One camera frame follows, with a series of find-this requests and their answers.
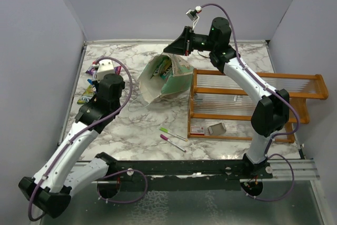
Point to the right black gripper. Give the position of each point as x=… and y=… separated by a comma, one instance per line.
x=180, y=46

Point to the mint green Fox's candy packet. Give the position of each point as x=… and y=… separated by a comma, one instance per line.
x=163, y=68

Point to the green printed paper bag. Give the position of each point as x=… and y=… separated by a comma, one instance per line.
x=152, y=88

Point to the purple snack packet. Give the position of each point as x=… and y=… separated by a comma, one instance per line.
x=117, y=69

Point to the yellow green snack packet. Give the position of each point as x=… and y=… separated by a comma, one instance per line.
x=87, y=95

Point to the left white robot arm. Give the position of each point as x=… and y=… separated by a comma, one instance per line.
x=50, y=188

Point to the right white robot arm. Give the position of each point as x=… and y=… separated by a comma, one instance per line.
x=271, y=105

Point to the wooden rack with clear rods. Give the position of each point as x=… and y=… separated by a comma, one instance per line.
x=215, y=98

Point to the red white card box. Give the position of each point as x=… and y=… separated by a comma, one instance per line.
x=197, y=130

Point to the green capped pen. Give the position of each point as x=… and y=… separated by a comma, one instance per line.
x=173, y=134

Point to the small open cardboard box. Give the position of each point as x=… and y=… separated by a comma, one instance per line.
x=217, y=129

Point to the purple capped pen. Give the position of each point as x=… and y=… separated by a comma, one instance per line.
x=172, y=143

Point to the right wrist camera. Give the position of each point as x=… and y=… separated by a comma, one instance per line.
x=193, y=15

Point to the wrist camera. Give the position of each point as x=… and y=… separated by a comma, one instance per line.
x=193, y=15
x=102, y=68

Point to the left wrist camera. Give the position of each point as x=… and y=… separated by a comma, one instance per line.
x=102, y=68

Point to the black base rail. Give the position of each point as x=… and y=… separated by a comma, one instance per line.
x=178, y=175

